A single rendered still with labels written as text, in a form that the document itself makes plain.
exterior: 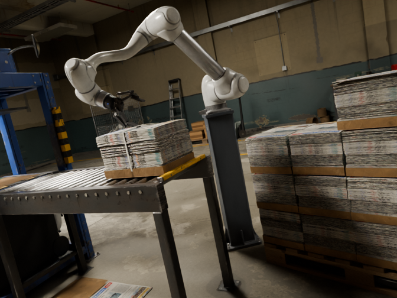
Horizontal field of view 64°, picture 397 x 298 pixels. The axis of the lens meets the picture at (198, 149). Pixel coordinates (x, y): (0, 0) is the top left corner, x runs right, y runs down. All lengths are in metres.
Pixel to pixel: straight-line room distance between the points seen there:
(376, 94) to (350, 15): 6.91
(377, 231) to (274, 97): 7.07
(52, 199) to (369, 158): 1.57
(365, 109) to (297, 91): 6.91
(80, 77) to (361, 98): 1.33
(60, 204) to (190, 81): 7.97
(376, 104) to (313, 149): 0.37
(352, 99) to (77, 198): 1.39
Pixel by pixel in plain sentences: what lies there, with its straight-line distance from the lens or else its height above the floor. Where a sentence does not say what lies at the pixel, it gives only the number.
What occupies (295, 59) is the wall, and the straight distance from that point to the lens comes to 8.52.
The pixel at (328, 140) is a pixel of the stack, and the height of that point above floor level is 0.79.
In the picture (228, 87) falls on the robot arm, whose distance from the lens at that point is 2.09.
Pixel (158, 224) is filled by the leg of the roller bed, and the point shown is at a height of 0.63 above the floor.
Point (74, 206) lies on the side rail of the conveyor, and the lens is 1.72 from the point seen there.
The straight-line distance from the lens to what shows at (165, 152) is 1.48.
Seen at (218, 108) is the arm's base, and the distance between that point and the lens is 2.26.
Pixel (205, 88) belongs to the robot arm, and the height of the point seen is 1.18.
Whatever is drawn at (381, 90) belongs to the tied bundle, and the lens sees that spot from 1.61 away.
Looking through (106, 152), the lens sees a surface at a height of 0.95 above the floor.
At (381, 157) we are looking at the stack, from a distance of 1.67.
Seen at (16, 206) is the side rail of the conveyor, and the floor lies 0.73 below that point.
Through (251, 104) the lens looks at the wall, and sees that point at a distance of 8.80.
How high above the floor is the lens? 1.10
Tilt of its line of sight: 8 degrees down
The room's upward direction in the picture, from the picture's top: 11 degrees counter-clockwise
